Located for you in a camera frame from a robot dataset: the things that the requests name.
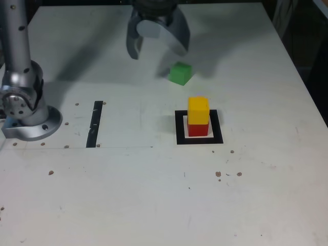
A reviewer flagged yellow cube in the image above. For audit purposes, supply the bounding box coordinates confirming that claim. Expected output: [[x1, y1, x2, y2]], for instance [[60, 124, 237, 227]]
[[187, 96, 210, 124]]

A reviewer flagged black tape strip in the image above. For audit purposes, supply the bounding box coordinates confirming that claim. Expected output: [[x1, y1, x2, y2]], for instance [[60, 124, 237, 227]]
[[86, 100, 104, 149]]

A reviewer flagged green cube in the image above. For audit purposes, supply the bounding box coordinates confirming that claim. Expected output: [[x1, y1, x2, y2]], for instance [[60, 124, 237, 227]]
[[168, 61, 193, 86]]

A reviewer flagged red cube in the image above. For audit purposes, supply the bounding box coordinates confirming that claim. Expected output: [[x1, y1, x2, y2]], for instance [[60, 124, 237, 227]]
[[188, 120, 210, 137]]

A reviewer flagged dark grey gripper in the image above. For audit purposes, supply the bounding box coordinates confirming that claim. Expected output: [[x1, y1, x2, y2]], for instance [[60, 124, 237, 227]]
[[126, 0, 192, 60]]

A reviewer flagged black tape square outline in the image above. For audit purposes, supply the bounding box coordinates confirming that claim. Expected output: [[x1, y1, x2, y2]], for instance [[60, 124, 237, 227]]
[[174, 109, 224, 146]]

